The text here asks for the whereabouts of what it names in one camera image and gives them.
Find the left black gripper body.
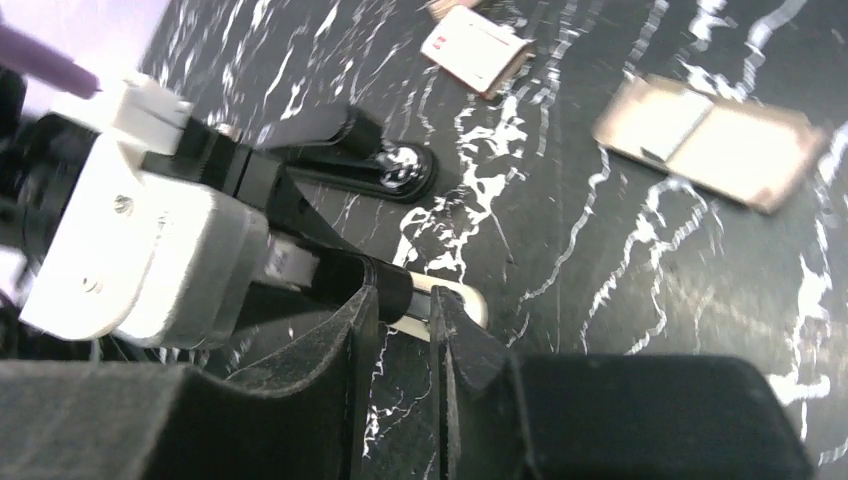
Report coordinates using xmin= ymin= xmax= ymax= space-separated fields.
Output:
xmin=1 ymin=68 xmax=97 ymax=265

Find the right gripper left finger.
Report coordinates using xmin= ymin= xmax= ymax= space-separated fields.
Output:
xmin=1 ymin=286 xmax=378 ymax=479

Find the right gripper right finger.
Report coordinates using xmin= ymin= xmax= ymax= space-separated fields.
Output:
xmin=430 ymin=287 xmax=815 ymax=479

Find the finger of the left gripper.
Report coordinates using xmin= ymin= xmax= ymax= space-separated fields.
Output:
xmin=142 ymin=118 xmax=357 ymax=255

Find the beige stapler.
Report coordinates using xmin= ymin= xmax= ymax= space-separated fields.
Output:
xmin=264 ymin=235 xmax=490 ymax=344

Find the red white staple box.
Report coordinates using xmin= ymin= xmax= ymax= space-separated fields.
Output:
xmin=420 ymin=3 xmax=535 ymax=100

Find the cardboard staple tray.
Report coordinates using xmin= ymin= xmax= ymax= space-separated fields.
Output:
xmin=593 ymin=75 xmax=832 ymax=214

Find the black stapler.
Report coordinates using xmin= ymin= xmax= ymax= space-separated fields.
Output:
xmin=256 ymin=102 xmax=440 ymax=204

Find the dark paperback book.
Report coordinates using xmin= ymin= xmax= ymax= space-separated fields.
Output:
xmin=426 ymin=0 xmax=484 ymax=20

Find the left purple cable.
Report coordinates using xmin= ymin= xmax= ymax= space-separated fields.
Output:
xmin=0 ymin=23 xmax=102 ymax=101

